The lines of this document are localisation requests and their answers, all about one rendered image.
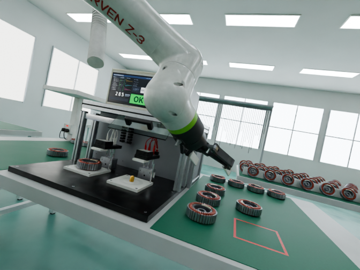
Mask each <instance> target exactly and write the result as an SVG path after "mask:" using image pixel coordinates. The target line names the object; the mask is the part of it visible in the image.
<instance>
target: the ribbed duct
mask: <svg viewBox="0 0 360 270"><path fill-rule="evenodd" d="M107 22H108V19H107V18H105V17H104V16H103V15H102V14H100V13H99V12H97V10H95V9H94V8H93V9H92V21H91V33H90V40H89V48H88V55H87V63H88V65H89V66H91V67H93V68H96V69H100V68H102V67H103V66H104V57H105V50H106V36H107Z"/></svg>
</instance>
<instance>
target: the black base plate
mask: <svg viewBox="0 0 360 270"><path fill-rule="evenodd" d="M75 164H77V160H76V161H75V160H63V161H53V162H42V163H31V164H21V165H15V166H9V168H8V171H9V172H12V173H14V174H17V175H20V176H22V177H25V178H28V179H31V180H33V181H36V182H38V183H41V184H44V185H46V186H49V187H51V188H54V189H57V190H60V191H63V192H65V193H68V194H71V195H73V196H76V197H78V198H81V199H84V200H87V201H89V202H92V203H94V204H97V205H100V206H102V207H105V208H108V209H110V210H113V211H115V212H118V213H121V214H124V215H126V216H129V217H131V218H134V219H137V220H139V221H142V222H145V223H147V222H148V221H149V220H151V219H152V218H153V217H154V216H156V215H157V213H158V212H159V211H161V210H162V209H163V208H164V207H165V206H167V205H168V204H169V203H170V202H171V201H172V200H173V199H174V198H175V197H176V196H178V195H179V194H180V193H181V192H182V191H183V190H184V189H185V188H186V186H185V187H183V186H181V190H180V191H179V192H177V191H174V190H173V188H174V182H175V181H173V180H170V179H167V178H163V177H160V176H156V175H155V177H154V179H153V180H152V182H153V185H151V186H149V187H147V188H145V189H143V190H141V191H139V192H137V193H136V192H133V191H130V190H127V189H124V188H121V187H118V186H115V185H112V184H109V183H107V180H109V179H112V178H116V177H119V176H123V175H130V176H132V175H133V176H134V177H137V178H139V177H138V170H135V169H132V168H128V167H125V166H121V165H118V164H117V166H116V168H113V169H110V170H111V172H108V173H105V174H100V175H96V176H91V177H87V176H84V175H81V174H78V173H76V172H72V171H69V170H66V169H63V168H64V166H70V165H75ZM140 179H142V178H140ZM144 180H146V179H144ZM146 181H148V180H146Z"/></svg>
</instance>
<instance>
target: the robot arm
mask: <svg viewBox="0 0 360 270"><path fill-rule="evenodd" d="M83 1H84V2H86V3H87V4H88V5H90V6H91V7H92V8H94V9H95V10H97V12H99V13H100V14H102V15H103V16H104V17H105V18H107V19H108V20H109V21H110V22H111V23H113V24H114V25H115V26H116V27H117V28H119V29H120V30H121V31H122V32H123V33H124V34H125V35H127V36H128V37H129V38H130V39H131V40H132V41H133V42H134V43H135V44H136V45H138V46H139V47H140V48H141V49H142V50H143V51H144V52H145V53H146V54H147V55H148V56H149V57H150V58H151V59H152V60H153V61H154V62H155V63H156V64H157V65H158V67H159V69H158V71H157V73H156V74H155V75H154V77H153V78H152V79H151V80H150V82H149V83H148V84H147V86H146V88H145V91H144V104H145V107H146V109H147V110H148V112H149V113H150V114H151V115H152V116H153V117H155V118H156V119H158V120H159V121H160V122H161V123H162V124H163V125H164V126H165V127H166V129H167V130H168V131H169V132H170V134H171V135H172V136H173V138H174V140H175V141H176V144H175V146H176V147H178V145H180V150H181V154H185V155H186V156H188V158H189V159H190V160H191V161H192V163H193V164H194V165H195V166H197V164H198V162H199V159H198V157H197V156H196V154H195V153H194V151H196V152H199V153H203V154H204V155H205V156H210V157H211V158H213V159H214V160H216V161H217V162H219V163H220V164H222V168H223V169H224V171H225V172H226V174H227V176H229V175H230V173H231V170H232V167H233V164H234V162H235V160H234V159H233V158H232V157H231V156H230V155H228V154H227V153H226V152H225V151H224V150H223V149H221V148H220V146H219V145H218V144H217V143H214V144H213V145H210V144H209V143H208V142H207V140H206V135H205V133H204V125H203V123H202V121H201V119H200V117H199V116H198V114H197V112H196V110H195V108H194V106H193V104H192V102H191V95H192V92H193V89H194V86H195V84H196V82H197V80H198V78H199V76H200V75H201V72H202V70H203V65H204V64H203V57H202V54H201V52H200V51H199V49H198V48H197V47H195V46H194V45H193V44H192V43H191V42H189V41H188V40H187V39H186V38H185V37H183V36H182V35H181V34H179V32H178V31H176V30H175V29H174V28H173V27H172V26H171V25H170V24H169V23H168V22H167V21H166V20H165V19H163V18H162V17H161V16H160V15H159V14H158V13H157V11H156V10H155V9H154V8H153V7H152V6H151V5H150V4H149V3H148V2H147V1H146V0H83ZM208 149H209V151H208ZM207 151H208V153H206V152H207Z"/></svg>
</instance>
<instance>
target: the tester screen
mask: <svg viewBox="0 0 360 270"><path fill-rule="evenodd" d="M151 79H152V78H146V77H137V76H128V75H123V74H114V75H113V78H112V83H111V89H110V94H109V101H115V102H121V103H127V104H133V105H138V106H143V105H140V104H134V103H129V102H130V97H131V94H136V95H144V93H137V92H132V87H133V86H135V87H143V88H146V86H147V84H148V83H149V82H150V80H151ZM116 91H117V92H123V93H124V97H122V96H115V92H116ZM110 96H114V97H118V98H125V99H128V102H125V101H120V100H113V99H110ZM144 107H145V106H144Z"/></svg>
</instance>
